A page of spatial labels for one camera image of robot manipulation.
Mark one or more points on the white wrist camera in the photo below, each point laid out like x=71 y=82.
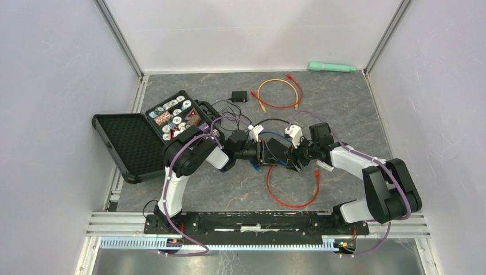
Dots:
x=254 y=131
x=294 y=132

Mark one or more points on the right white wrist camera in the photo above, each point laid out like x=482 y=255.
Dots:
x=294 y=132

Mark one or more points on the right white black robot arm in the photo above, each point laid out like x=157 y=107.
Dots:
x=390 y=193

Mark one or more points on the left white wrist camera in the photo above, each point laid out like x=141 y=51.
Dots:
x=254 y=131

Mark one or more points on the black poker chip case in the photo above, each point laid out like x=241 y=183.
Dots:
x=136 y=141

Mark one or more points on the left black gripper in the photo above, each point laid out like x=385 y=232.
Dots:
x=263 y=157

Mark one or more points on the black power adapter with cord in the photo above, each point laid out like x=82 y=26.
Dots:
x=231 y=107

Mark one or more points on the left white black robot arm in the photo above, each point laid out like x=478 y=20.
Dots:
x=188 y=151

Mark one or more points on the white slotted cable duct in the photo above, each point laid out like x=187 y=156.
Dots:
x=160 y=243

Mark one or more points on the black network switch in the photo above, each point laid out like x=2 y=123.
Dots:
x=277 y=150

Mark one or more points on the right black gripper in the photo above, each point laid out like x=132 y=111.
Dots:
x=293 y=154

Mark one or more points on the white plastic box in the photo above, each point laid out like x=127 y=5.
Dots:
x=324 y=165

